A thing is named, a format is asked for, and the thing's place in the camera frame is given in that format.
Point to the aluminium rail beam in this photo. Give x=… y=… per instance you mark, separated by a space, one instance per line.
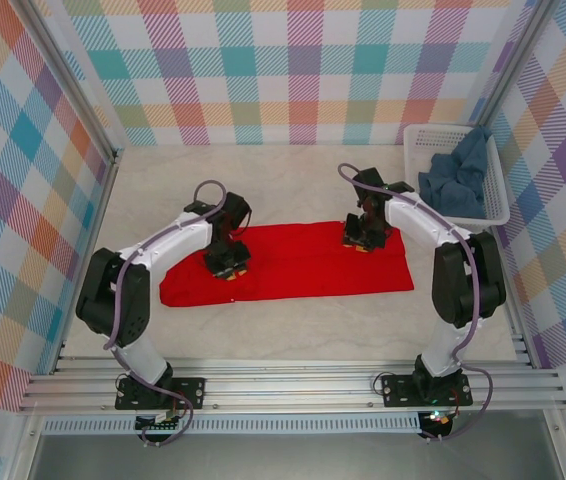
x=288 y=387

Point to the aluminium frame post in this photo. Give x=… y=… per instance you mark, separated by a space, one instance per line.
x=69 y=75
x=513 y=50

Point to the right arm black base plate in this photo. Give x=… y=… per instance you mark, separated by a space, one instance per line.
x=393 y=392

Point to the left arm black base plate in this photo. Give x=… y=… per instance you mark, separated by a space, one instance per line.
x=193 y=392

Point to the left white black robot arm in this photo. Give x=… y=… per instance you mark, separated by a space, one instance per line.
x=103 y=300

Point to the blue t-shirt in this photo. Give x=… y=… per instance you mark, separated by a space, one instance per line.
x=453 y=190

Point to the red t-shirt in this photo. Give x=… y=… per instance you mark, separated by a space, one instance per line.
x=303 y=265

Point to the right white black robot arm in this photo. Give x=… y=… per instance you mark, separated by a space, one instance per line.
x=463 y=290

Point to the white plastic basket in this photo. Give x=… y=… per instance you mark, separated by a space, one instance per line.
x=428 y=135

